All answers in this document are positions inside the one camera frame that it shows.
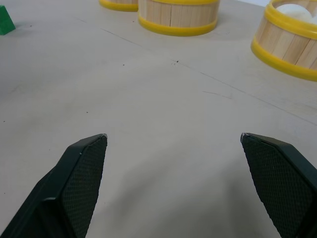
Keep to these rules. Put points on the green block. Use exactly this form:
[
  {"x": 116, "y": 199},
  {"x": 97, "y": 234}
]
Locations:
[{"x": 5, "y": 21}]

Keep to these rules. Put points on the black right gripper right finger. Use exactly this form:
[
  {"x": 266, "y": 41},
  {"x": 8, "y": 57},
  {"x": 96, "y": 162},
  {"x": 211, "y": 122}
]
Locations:
[{"x": 277, "y": 178}]

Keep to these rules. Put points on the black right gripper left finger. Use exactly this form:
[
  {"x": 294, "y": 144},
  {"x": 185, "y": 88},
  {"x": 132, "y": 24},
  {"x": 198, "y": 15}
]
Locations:
[{"x": 71, "y": 188}]

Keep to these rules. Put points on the white steamed bun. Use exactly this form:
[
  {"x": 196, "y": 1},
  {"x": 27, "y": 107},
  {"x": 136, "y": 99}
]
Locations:
[{"x": 297, "y": 12}]

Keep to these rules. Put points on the wooden steamer basket yellow rims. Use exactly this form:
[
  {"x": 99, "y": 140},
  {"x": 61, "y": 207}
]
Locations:
[
  {"x": 119, "y": 5},
  {"x": 287, "y": 47},
  {"x": 178, "y": 16}
]

